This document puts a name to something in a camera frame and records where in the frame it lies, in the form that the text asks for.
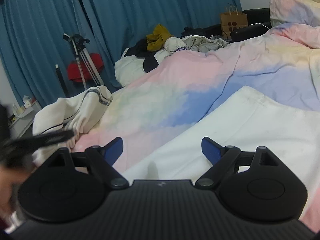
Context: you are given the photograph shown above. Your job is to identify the white knit sweatpants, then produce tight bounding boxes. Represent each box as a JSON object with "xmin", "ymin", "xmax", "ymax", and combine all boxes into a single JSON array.
[{"xmin": 33, "ymin": 85, "xmax": 319, "ymax": 213}]

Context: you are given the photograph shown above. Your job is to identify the white and black clothes pile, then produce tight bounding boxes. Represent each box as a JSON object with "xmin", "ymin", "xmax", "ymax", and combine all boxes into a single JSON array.
[{"xmin": 114, "ymin": 35, "xmax": 228, "ymax": 87}]

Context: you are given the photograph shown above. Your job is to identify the person's left hand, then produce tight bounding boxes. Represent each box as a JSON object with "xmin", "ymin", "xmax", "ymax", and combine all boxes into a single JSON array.
[{"xmin": 0, "ymin": 165, "xmax": 31, "ymax": 219}]

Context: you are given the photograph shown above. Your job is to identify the white dressing table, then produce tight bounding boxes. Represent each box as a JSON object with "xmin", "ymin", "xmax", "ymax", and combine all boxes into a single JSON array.
[{"xmin": 9, "ymin": 100, "xmax": 42, "ymax": 139}]

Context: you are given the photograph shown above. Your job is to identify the white tissue box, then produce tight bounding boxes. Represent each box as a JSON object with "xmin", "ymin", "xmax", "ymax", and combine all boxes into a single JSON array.
[{"xmin": 22, "ymin": 95, "xmax": 36, "ymax": 108}]

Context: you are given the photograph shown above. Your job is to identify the pastel tie-dye duvet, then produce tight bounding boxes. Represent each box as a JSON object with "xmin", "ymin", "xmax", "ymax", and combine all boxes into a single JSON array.
[{"xmin": 69, "ymin": 22, "xmax": 320, "ymax": 227}]

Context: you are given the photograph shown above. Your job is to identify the red cloth on chair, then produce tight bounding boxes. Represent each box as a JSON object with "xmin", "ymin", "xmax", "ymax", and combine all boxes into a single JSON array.
[{"xmin": 67, "ymin": 53, "xmax": 104, "ymax": 82}]

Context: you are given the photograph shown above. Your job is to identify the garment steamer stand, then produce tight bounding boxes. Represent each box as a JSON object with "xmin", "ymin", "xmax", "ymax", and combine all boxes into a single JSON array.
[{"xmin": 63, "ymin": 33, "xmax": 104, "ymax": 90}]

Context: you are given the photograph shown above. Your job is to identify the mustard yellow garment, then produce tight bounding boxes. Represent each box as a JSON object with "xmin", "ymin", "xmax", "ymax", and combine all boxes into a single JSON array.
[{"xmin": 146, "ymin": 24, "xmax": 173, "ymax": 52}]

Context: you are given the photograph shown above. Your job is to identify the brown paper bag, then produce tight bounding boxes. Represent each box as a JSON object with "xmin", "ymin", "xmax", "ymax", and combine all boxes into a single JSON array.
[{"xmin": 220, "ymin": 5, "xmax": 248, "ymax": 39}]

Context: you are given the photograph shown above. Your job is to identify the black sofa chair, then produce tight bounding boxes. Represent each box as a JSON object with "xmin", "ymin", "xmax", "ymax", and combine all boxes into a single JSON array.
[{"xmin": 181, "ymin": 8, "xmax": 272, "ymax": 42}]

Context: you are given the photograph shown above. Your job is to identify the blue curtain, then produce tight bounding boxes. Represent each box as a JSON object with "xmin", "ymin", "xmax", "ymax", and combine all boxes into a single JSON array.
[{"xmin": 1, "ymin": 0, "xmax": 241, "ymax": 106}]

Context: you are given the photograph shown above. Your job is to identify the pastel pillow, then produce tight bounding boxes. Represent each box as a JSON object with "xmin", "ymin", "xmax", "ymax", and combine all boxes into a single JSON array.
[{"xmin": 270, "ymin": 0, "xmax": 320, "ymax": 27}]

